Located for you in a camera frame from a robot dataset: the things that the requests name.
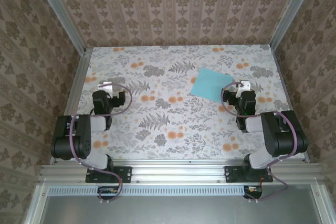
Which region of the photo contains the floral patterned table cover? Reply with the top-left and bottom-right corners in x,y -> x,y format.
64,46 -> 307,161

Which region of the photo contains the grey metal panel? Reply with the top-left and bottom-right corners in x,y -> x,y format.
39,185 -> 328,224

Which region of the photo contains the slotted grey cable duct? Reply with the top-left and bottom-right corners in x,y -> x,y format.
48,185 -> 247,196

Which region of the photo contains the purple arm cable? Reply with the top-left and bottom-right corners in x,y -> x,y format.
220,81 -> 302,203
68,83 -> 133,204

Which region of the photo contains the aluminium table side rail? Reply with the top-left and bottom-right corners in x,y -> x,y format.
271,46 -> 311,164
49,47 -> 93,164

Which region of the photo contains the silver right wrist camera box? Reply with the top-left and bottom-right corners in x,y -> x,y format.
237,79 -> 251,94

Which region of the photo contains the aluminium lower frame rail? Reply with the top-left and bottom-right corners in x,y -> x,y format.
311,184 -> 336,224
24,184 -> 49,224

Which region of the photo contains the black connector board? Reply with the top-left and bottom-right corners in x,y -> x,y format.
97,186 -> 123,200
243,185 -> 264,199

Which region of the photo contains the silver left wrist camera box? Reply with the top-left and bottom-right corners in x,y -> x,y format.
98,81 -> 114,97

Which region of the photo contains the light blue paper sheet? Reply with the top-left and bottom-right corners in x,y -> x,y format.
190,67 -> 234,103

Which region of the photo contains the aluminium cross beam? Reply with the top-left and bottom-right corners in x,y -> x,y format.
38,163 -> 325,184

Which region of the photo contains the aluminium corner post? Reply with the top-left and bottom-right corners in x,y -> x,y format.
30,0 -> 88,55
268,0 -> 321,51

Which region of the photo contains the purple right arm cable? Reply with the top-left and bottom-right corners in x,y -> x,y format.
220,81 -> 302,203

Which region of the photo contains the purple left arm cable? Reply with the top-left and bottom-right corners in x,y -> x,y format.
68,83 -> 133,204

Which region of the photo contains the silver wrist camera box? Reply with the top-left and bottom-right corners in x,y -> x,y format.
237,79 -> 251,94
98,81 -> 114,97

